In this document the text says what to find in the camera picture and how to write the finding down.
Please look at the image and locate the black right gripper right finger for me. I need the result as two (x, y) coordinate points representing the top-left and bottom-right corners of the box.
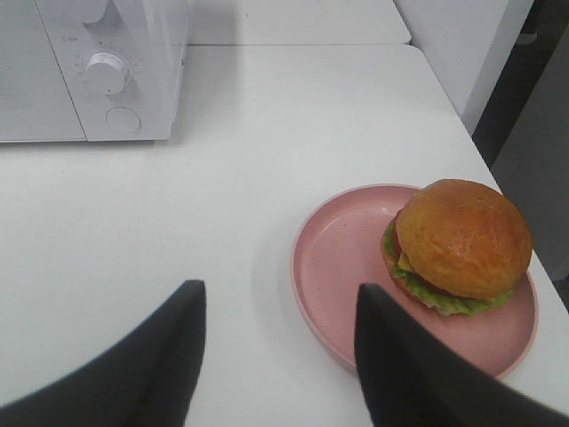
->
(354, 284), (568, 426)

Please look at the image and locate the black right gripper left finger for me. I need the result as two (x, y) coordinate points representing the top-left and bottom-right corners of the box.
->
(1, 280), (206, 426)

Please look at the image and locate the burger with lettuce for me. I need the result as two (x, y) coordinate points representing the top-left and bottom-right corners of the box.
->
(381, 179), (533, 316)

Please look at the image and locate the pink round plate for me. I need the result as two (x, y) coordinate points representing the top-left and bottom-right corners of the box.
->
(291, 184), (539, 378)

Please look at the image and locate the round white door button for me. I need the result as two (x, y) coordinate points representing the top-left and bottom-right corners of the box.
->
(106, 107), (141, 133)

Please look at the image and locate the white microwave door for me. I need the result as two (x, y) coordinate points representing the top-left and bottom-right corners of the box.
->
(1, 1), (85, 143)

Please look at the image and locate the white timer knob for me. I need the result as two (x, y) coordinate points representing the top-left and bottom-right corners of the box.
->
(85, 52), (129, 95)

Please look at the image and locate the white microwave oven body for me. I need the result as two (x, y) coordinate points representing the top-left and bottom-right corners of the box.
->
(33, 0), (188, 144)

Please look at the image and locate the upper white power knob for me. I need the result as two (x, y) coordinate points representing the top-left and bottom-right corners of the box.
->
(73, 0), (109, 24)

